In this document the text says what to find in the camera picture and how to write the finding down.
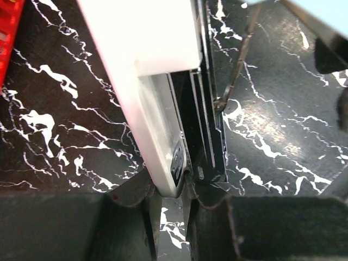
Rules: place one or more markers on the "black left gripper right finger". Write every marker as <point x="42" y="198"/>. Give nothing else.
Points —
<point x="224" y="226"/>

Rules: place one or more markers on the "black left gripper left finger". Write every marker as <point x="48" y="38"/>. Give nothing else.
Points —
<point x="119" y="225"/>

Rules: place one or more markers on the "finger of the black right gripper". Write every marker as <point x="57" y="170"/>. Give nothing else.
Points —
<point x="327" y="20"/>

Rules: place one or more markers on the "red plastic basket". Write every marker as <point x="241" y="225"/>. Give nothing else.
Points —
<point x="11" y="12"/>

